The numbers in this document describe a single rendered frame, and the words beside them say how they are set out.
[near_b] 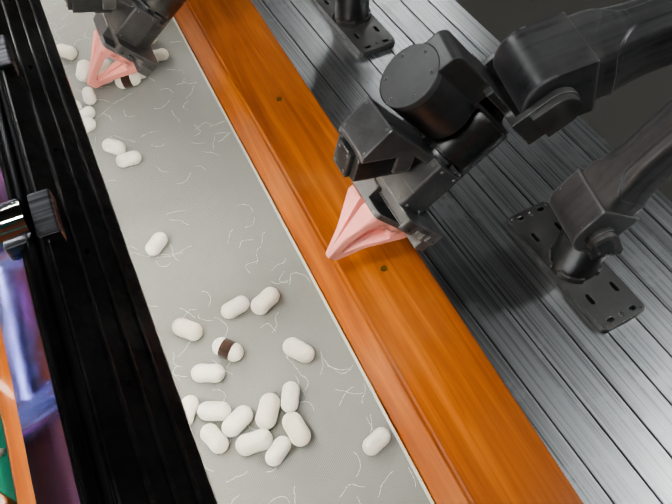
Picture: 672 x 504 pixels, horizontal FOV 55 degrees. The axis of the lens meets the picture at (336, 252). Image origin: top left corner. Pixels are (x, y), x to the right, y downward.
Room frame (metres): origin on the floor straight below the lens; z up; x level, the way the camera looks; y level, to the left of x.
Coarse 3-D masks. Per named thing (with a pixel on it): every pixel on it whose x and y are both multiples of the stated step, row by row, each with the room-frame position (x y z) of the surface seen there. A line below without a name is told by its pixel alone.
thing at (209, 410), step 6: (204, 402) 0.25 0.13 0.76; (210, 402) 0.25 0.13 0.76; (216, 402) 0.25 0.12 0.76; (222, 402) 0.25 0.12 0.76; (198, 408) 0.24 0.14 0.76; (204, 408) 0.24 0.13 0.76; (210, 408) 0.24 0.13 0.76; (216, 408) 0.24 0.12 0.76; (222, 408) 0.24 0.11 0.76; (228, 408) 0.24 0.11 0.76; (198, 414) 0.24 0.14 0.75; (204, 414) 0.23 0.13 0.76; (210, 414) 0.23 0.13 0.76; (216, 414) 0.23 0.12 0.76; (222, 414) 0.23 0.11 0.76; (228, 414) 0.24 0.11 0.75; (210, 420) 0.23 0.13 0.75; (216, 420) 0.23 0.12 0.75; (222, 420) 0.23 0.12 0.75
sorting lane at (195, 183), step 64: (64, 64) 0.79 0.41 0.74; (192, 64) 0.79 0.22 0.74; (128, 128) 0.66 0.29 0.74; (192, 128) 0.66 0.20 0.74; (128, 192) 0.54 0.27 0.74; (192, 192) 0.54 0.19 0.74; (256, 192) 0.54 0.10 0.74; (192, 256) 0.44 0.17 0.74; (256, 256) 0.44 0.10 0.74; (192, 320) 0.35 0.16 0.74; (256, 320) 0.35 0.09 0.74; (320, 320) 0.35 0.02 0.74; (192, 384) 0.27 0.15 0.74; (256, 384) 0.27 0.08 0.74; (320, 384) 0.27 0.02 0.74; (320, 448) 0.21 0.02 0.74; (384, 448) 0.21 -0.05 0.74
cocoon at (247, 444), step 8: (256, 432) 0.21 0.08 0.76; (264, 432) 0.21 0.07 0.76; (240, 440) 0.21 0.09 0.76; (248, 440) 0.21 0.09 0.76; (256, 440) 0.21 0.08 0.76; (264, 440) 0.21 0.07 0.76; (272, 440) 0.21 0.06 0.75; (240, 448) 0.20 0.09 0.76; (248, 448) 0.20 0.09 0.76; (256, 448) 0.20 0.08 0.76; (264, 448) 0.20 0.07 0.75
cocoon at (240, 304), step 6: (234, 300) 0.37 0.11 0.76; (240, 300) 0.37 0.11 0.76; (246, 300) 0.37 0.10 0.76; (222, 306) 0.36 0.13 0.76; (228, 306) 0.36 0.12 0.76; (234, 306) 0.36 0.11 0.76; (240, 306) 0.36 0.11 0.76; (246, 306) 0.36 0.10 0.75; (222, 312) 0.35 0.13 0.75; (228, 312) 0.35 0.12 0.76; (234, 312) 0.35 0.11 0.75; (240, 312) 0.36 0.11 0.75; (228, 318) 0.35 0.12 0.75
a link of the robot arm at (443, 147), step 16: (480, 112) 0.41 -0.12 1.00; (496, 112) 0.43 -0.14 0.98; (464, 128) 0.40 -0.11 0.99; (480, 128) 0.40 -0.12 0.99; (496, 128) 0.40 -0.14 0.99; (432, 144) 0.41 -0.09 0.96; (448, 144) 0.40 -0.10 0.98; (464, 144) 0.40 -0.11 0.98; (480, 144) 0.40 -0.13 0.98; (496, 144) 0.40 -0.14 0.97; (448, 160) 0.40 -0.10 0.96; (464, 160) 0.39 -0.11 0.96; (480, 160) 0.40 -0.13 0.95
